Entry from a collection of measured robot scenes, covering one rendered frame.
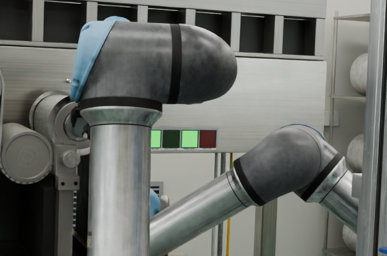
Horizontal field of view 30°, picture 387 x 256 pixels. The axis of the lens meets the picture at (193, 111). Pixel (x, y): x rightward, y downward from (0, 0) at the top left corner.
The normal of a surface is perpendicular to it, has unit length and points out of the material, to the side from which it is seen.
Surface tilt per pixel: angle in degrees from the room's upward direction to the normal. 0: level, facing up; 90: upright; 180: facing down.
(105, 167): 79
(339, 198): 92
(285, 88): 90
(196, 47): 65
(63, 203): 90
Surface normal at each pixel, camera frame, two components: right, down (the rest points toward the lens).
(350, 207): -0.29, 0.07
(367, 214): -0.90, -0.01
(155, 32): 0.13, -0.70
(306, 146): 0.51, -0.44
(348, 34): 0.38, 0.07
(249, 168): -0.37, -0.38
